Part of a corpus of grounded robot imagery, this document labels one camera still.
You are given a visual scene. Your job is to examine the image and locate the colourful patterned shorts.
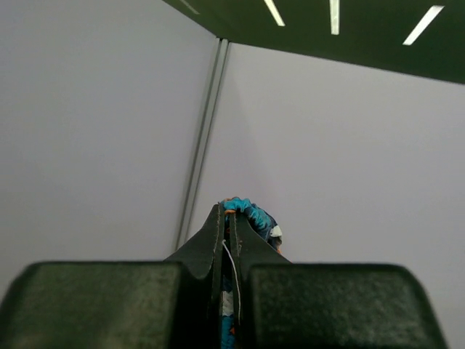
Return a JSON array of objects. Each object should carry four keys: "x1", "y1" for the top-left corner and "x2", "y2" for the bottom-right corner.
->
[{"x1": 220, "y1": 196, "x2": 283, "y2": 348}]

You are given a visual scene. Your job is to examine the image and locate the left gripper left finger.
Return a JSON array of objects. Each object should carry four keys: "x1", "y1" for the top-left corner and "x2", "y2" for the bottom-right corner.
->
[{"x1": 1, "y1": 204, "x2": 225, "y2": 348}]

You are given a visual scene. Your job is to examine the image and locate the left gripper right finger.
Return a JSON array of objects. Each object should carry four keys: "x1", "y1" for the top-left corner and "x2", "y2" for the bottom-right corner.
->
[{"x1": 229, "y1": 214, "x2": 448, "y2": 348}]

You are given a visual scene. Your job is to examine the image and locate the aluminium corner frame post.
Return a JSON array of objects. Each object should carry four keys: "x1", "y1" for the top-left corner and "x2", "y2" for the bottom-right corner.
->
[{"x1": 174, "y1": 38, "x2": 230, "y2": 251}]

